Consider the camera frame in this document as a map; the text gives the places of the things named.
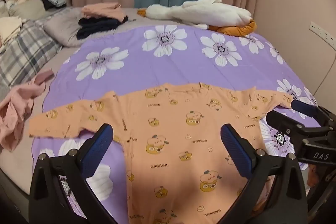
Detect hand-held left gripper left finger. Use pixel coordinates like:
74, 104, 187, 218
29, 123, 116, 224

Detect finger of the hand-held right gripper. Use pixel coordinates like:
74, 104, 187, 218
291, 99, 336, 123
266, 110, 309, 139

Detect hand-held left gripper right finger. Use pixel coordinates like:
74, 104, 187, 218
220, 123, 308, 224

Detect orange printed baby shirt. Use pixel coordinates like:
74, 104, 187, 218
28, 83, 294, 224

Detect dark navy clothes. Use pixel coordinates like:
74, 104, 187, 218
76, 15, 129, 40

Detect folded pink clothes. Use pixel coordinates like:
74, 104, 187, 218
81, 2, 125, 23

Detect crumpled pink garment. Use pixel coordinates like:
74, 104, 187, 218
0, 70, 54, 152

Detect purple floral blanket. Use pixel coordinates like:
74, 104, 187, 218
31, 25, 319, 224

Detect grey pillow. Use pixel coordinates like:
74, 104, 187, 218
43, 7, 105, 47

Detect white goose plush toy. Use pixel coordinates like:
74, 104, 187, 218
137, 0, 258, 37

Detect cream folded cloth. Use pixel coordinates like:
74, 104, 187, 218
0, 17, 27, 45

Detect beige pillow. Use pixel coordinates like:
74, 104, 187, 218
8, 0, 48, 21

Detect white wall socket strip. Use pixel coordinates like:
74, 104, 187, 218
309, 21, 336, 47

